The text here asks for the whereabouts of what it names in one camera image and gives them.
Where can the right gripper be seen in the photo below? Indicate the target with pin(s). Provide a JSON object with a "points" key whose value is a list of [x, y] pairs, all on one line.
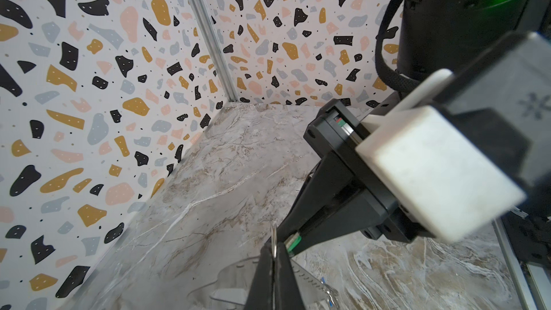
{"points": [[344, 195]]}

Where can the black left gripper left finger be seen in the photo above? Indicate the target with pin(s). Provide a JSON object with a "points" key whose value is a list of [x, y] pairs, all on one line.
{"points": [[260, 296]]}

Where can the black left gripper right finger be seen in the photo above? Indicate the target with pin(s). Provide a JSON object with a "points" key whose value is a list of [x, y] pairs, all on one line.
{"points": [[287, 295]]}

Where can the green key tag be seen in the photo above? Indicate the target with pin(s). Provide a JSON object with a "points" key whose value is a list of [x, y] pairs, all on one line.
{"points": [[292, 242]]}

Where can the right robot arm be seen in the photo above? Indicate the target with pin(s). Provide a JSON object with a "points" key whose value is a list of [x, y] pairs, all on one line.
{"points": [[418, 37]]}

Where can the aluminium corner post left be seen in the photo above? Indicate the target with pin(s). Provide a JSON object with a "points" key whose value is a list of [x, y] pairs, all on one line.
{"points": [[206, 26]]}

